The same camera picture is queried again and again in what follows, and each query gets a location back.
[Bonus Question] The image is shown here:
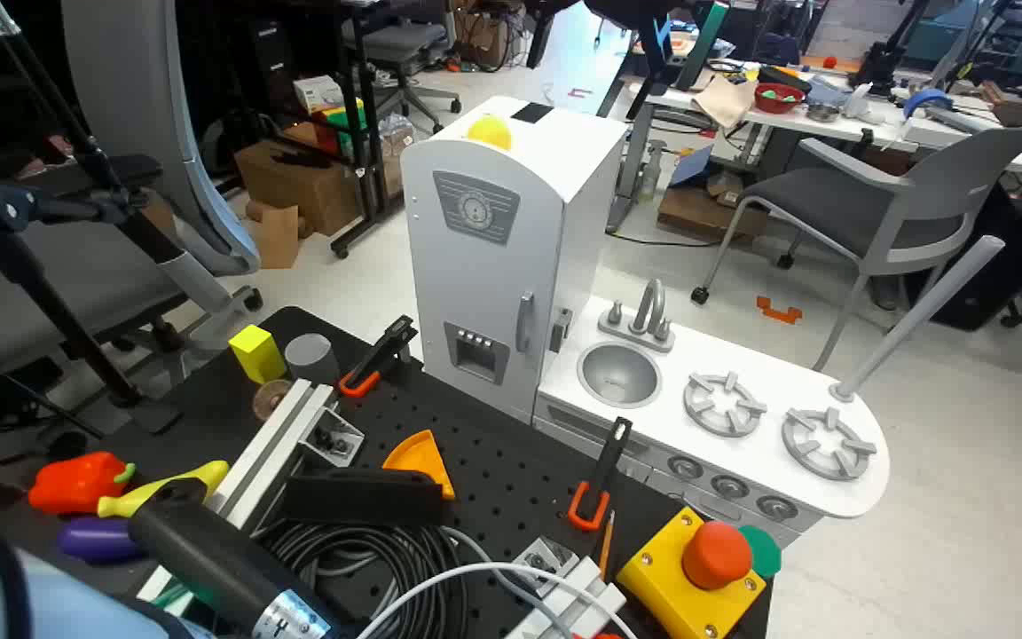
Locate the orange toy pepper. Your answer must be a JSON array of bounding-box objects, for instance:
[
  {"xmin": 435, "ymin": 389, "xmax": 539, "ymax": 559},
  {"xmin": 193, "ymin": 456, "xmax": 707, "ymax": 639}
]
[{"xmin": 26, "ymin": 447, "xmax": 136, "ymax": 517}]

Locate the gray toy fridge handle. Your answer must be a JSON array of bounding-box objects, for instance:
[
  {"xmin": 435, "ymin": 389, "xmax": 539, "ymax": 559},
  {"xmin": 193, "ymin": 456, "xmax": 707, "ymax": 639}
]
[{"xmin": 519, "ymin": 292, "xmax": 543, "ymax": 359}]

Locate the gray toy burner grate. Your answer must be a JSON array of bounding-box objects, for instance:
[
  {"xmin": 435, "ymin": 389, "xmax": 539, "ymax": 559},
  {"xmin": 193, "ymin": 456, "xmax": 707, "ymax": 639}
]
[
  {"xmin": 680, "ymin": 368, "xmax": 770, "ymax": 439},
  {"xmin": 776, "ymin": 405, "xmax": 879, "ymax": 483}
]

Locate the black tripod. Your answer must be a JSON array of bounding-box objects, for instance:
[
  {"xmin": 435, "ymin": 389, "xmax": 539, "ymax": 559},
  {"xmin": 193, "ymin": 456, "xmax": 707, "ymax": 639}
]
[{"xmin": 0, "ymin": 0, "xmax": 184, "ymax": 411}]

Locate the large cardboard box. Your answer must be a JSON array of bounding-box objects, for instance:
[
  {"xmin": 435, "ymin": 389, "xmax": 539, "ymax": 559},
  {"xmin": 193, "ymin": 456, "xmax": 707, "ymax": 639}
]
[{"xmin": 235, "ymin": 120, "xmax": 365, "ymax": 243}]

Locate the black cable coil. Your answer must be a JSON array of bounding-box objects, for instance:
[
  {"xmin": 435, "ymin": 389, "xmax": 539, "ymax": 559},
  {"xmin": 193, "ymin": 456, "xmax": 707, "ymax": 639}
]
[{"xmin": 252, "ymin": 517, "xmax": 503, "ymax": 639}]

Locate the white cable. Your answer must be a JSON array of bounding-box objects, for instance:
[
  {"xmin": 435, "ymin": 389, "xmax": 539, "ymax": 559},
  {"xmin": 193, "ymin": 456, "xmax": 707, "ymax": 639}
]
[{"xmin": 350, "ymin": 559, "xmax": 643, "ymax": 639}]

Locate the black rectangular patch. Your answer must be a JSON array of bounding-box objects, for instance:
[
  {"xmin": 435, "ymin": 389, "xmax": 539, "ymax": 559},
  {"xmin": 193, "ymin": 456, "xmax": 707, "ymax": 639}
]
[{"xmin": 506, "ymin": 98, "xmax": 557, "ymax": 128}]

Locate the white toy kitchen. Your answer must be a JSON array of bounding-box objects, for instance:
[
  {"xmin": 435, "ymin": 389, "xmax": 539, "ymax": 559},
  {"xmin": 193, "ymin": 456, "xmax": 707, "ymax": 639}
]
[{"xmin": 397, "ymin": 91, "xmax": 893, "ymax": 549}]

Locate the black metal stand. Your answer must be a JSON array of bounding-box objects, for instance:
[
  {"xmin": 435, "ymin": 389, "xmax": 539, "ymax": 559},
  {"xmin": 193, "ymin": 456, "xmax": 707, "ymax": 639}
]
[{"xmin": 328, "ymin": 0, "xmax": 420, "ymax": 262}]

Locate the orange pencil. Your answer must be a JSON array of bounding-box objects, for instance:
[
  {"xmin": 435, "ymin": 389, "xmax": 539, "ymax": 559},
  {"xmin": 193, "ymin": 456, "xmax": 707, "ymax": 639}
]
[{"xmin": 595, "ymin": 507, "xmax": 621, "ymax": 581}]

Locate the gray toy faucet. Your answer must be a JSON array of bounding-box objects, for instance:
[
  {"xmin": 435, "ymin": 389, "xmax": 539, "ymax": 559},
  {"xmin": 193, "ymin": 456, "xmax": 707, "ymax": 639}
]
[{"xmin": 595, "ymin": 277, "xmax": 676, "ymax": 355}]

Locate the white slotted rail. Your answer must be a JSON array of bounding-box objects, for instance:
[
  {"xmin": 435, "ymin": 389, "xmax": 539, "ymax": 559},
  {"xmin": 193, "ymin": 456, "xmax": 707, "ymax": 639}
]
[{"xmin": 506, "ymin": 555, "xmax": 630, "ymax": 639}]

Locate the black clamp orange handle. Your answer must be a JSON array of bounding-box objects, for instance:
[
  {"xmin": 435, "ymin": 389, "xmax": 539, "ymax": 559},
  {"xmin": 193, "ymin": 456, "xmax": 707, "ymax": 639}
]
[
  {"xmin": 564, "ymin": 415, "xmax": 635, "ymax": 536},
  {"xmin": 333, "ymin": 312, "xmax": 420, "ymax": 405}
]

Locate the gray curved panel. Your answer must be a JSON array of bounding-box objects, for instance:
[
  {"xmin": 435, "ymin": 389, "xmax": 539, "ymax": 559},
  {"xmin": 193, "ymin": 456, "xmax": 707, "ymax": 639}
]
[{"xmin": 55, "ymin": 0, "xmax": 262, "ymax": 277}]

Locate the yellow block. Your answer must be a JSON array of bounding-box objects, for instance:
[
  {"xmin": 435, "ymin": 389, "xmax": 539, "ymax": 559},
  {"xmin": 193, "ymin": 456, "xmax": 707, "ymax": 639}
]
[{"xmin": 228, "ymin": 323, "xmax": 287, "ymax": 388}]

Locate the gray office chair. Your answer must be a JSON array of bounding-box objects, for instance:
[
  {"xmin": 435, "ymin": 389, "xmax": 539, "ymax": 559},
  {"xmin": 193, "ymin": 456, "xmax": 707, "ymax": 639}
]
[{"xmin": 689, "ymin": 98, "xmax": 1022, "ymax": 376}]

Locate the white desk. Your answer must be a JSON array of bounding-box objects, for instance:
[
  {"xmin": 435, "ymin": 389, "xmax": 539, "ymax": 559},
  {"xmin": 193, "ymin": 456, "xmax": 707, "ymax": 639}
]
[{"xmin": 603, "ymin": 69, "xmax": 1012, "ymax": 243}]

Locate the orange floor piece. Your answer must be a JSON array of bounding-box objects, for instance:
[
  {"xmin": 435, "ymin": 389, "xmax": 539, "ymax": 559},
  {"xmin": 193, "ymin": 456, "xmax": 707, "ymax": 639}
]
[{"xmin": 753, "ymin": 296, "xmax": 805, "ymax": 327}]

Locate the gray toy ice dispenser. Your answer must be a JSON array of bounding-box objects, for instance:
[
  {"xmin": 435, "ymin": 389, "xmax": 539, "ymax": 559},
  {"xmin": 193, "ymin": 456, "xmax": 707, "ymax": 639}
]
[{"xmin": 443, "ymin": 321, "xmax": 512, "ymax": 388}]

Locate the yellow box red button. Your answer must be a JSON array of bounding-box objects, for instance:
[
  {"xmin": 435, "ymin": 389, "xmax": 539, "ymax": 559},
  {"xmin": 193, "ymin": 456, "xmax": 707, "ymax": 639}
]
[{"xmin": 613, "ymin": 505, "xmax": 770, "ymax": 639}]

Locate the orange funnel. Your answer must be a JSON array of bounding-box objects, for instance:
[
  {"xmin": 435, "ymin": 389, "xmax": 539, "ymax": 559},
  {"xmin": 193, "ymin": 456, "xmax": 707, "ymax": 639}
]
[{"xmin": 381, "ymin": 426, "xmax": 460, "ymax": 505}]

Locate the red bowl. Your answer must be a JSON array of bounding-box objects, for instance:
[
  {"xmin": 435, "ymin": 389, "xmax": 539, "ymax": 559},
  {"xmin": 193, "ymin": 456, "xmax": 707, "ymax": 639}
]
[{"xmin": 753, "ymin": 76, "xmax": 812, "ymax": 118}]

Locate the purple toy eggplant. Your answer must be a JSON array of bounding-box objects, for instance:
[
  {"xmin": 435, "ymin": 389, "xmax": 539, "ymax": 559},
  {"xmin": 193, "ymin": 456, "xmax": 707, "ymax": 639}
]
[{"xmin": 55, "ymin": 515, "xmax": 144, "ymax": 569}]

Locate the green disc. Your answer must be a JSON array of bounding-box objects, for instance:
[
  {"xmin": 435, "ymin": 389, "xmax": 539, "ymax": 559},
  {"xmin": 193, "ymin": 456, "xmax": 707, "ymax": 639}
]
[{"xmin": 734, "ymin": 522, "xmax": 784, "ymax": 581}]

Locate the flat cardboard box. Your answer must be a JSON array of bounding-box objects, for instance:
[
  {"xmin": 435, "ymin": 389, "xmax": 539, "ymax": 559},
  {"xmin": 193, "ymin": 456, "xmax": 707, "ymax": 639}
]
[{"xmin": 654, "ymin": 175, "xmax": 764, "ymax": 247}]

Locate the black padded seat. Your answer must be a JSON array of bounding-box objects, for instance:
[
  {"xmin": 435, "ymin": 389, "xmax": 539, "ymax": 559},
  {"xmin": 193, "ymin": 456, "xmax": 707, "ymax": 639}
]
[{"xmin": 0, "ymin": 217, "xmax": 196, "ymax": 393}]

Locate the brown disc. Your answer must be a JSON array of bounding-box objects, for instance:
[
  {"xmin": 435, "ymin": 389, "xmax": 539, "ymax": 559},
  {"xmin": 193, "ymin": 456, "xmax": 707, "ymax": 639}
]
[{"xmin": 247, "ymin": 376, "xmax": 298, "ymax": 423}]

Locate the small cardboard box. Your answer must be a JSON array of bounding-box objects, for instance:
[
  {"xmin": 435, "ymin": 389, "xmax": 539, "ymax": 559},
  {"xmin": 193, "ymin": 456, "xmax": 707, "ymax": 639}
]
[{"xmin": 240, "ymin": 194, "xmax": 305, "ymax": 275}]

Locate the black swivel chair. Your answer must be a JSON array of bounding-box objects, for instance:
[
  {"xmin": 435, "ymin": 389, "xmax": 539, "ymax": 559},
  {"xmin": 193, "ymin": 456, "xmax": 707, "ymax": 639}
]
[{"xmin": 354, "ymin": 0, "xmax": 468, "ymax": 135}]

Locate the gray toy sink bowl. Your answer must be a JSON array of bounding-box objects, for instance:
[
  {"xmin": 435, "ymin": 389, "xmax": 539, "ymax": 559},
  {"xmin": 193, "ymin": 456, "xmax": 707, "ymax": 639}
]
[{"xmin": 574, "ymin": 340, "xmax": 663, "ymax": 408}]

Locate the gray cylinder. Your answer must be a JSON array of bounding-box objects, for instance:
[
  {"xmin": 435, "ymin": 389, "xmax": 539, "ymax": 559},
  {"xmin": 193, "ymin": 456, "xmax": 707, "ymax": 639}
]
[{"xmin": 279, "ymin": 331, "xmax": 341, "ymax": 383}]

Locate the black foam bar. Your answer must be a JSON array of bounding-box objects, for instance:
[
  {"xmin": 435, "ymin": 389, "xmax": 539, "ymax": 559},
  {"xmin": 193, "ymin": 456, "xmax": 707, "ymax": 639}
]
[{"xmin": 272, "ymin": 464, "xmax": 459, "ymax": 530}]

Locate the aluminium extrusion rail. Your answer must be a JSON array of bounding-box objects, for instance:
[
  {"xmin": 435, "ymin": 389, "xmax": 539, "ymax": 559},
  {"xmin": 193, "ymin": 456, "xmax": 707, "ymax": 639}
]
[{"xmin": 136, "ymin": 380, "xmax": 341, "ymax": 606}]

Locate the small metal bracket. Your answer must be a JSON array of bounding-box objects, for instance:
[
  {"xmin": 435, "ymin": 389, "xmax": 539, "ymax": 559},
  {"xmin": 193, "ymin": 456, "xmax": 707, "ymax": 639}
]
[
  {"xmin": 298, "ymin": 405, "xmax": 369, "ymax": 470},
  {"xmin": 506, "ymin": 533, "xmax": 578, "ymax": 589}
]

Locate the yellow toy banana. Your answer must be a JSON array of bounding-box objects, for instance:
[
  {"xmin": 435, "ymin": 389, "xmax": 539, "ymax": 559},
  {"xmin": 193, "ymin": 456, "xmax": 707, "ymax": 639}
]
[{"xmin": 94, "ymin": 459, "xmax": 235, "ymax": 527}]

